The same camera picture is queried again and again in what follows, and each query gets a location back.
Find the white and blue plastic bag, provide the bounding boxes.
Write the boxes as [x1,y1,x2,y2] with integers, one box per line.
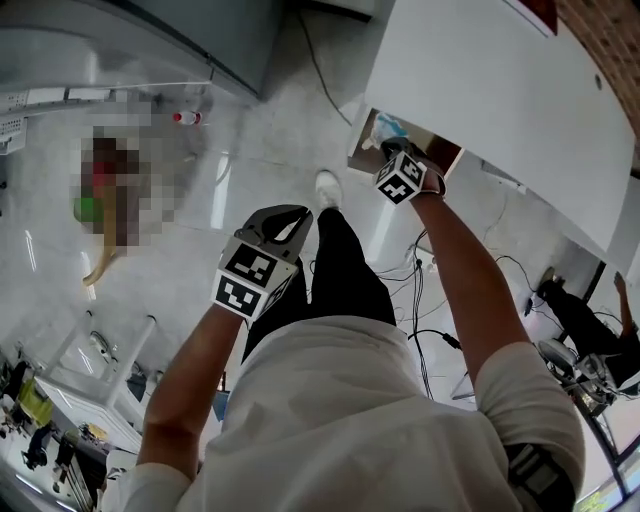
[362,112,411,151]

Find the thin dark floor cable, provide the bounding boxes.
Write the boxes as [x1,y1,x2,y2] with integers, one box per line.
[298,9,354,126]

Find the white drawer brown inside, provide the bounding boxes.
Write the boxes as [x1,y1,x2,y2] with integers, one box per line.
[346,105,466,184]

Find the white desk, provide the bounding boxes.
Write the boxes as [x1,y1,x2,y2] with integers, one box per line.
[347,0,634,269]

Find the yellow green cloth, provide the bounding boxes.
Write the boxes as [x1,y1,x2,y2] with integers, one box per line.
[19,379,54,426]

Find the black cable with plug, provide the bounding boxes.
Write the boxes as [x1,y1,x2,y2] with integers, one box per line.
[407,327,462,401]

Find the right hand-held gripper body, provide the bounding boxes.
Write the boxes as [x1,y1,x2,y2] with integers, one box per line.
[372,138,447,207]

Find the person's black trousers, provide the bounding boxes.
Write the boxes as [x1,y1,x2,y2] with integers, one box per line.
[241,204,399,366]

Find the person's white shoe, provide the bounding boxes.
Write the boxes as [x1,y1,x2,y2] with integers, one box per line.
[314,168,344,210]

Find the person's right forearm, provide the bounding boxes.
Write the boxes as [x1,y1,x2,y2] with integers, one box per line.
[409,189,534,416]

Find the black floor cable bundle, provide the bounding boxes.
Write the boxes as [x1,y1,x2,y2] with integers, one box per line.
[374,227,441,324]

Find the person's white shirt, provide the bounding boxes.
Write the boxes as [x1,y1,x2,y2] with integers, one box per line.
[99,314,589,512]

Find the computer screen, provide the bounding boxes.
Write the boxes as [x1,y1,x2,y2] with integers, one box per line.
[574,469,640,512]

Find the white glass table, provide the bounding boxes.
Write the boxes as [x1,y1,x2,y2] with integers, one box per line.
[34,309,157,441]

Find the wooden chair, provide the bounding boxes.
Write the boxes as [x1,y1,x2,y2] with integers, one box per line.
[69,99,154,289]

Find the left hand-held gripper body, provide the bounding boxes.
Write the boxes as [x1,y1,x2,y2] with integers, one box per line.
[213,202,315,322]

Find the dark red book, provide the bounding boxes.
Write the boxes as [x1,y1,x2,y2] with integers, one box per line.
[514,0,560,37]

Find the white metal shelf rack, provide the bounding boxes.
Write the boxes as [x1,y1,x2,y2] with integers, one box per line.
[0,84,211,156]

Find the person's left forearm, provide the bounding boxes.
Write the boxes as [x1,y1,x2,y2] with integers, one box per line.
[137,299,251,474]

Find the black grey arm strap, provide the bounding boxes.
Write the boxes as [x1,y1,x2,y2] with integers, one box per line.
[504,439,569,512]

